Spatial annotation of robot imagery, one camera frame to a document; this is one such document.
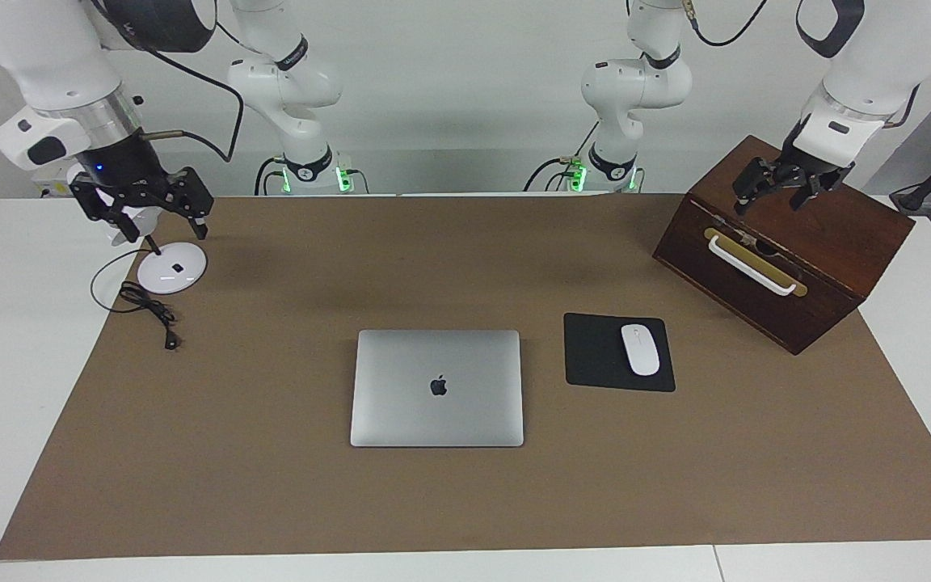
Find black left arm base cable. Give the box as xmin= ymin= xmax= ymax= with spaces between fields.
xmin=524 ymin=158 xmax=579 ymax=192

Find dark brown wooden box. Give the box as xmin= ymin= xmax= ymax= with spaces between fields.
xmin=652 ymin=135 xmax=916 ymax=356

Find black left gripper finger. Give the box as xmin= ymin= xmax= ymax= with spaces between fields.
xmin=732 ymin=158 xmax=784 ymax=214
xmin=790 ymin=165 xmax=853 ymax=211

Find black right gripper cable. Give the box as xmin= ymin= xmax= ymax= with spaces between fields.
xmin=90 ymin=0 xmax=245 ymax=162

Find black arm base cable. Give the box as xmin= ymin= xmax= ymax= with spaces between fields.
xmin=524 ymin=158 xmax=579 ymax=192
xmin=254 ymin=156 xmax=289 ymax=196

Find white box handle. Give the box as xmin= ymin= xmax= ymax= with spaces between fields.
xmin=708 ymin=234 xmax=798 ymax=297

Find white computer mouse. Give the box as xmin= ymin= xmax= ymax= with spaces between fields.
xmin=621 ymin=323 xmax=661 ymax=377

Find black right arm base cable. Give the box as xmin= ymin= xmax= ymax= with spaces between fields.
xmin=254 ymin=156 xmax=289 ymax=196

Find brass handle backplate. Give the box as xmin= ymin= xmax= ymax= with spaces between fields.
xmin=704 ymin=228 xmax=808 ymax=298

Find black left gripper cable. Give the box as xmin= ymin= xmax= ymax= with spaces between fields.
xmin=685 ymin=0 xmax=920 ymax=129

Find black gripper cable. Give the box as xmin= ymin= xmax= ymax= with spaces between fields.
xmin=685 ymin=0 xmax=920 ymax=129
xmin=90 ymin=0 xmax=245 ymax=162

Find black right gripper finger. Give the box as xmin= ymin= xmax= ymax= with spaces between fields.
xmin=160 ymin=167 xmax=216 ymax=240
xmin=70 ymin=179 xmax=143 ymax=243

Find black lamp power cable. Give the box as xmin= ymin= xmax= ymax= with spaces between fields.
xmin=91 ymin=249 xmax=183 ymax=351

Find white desk lamp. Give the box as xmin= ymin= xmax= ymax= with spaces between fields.
xmin=67 ymin=162 xmax=209 ymax=295

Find white power strip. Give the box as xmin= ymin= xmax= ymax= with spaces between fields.
xmin=32 ymin=166 xmax=72 ymax=197

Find black mouse pad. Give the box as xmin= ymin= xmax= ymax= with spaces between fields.
xmin=563 ymin=313 xmax=676 ymax=393

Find brown table mat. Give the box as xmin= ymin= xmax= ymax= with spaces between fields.
xmin=0 ymin=194 xmax=931 ymax=561

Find grey laptop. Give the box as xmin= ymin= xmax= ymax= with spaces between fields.
xmin=350 ymin=328 xmax=525 ymax=448

